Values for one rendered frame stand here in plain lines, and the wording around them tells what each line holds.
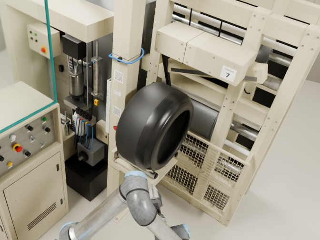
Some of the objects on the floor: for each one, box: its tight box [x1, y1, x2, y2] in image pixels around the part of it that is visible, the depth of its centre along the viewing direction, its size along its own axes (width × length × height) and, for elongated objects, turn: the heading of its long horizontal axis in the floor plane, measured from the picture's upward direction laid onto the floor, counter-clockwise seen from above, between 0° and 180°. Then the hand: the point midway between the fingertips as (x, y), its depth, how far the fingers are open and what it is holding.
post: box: [107, 0, 146, 198], centre depth 221 cm, size 13×13×250 cm
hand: (152, 185), depth 198 cm, fingers closed
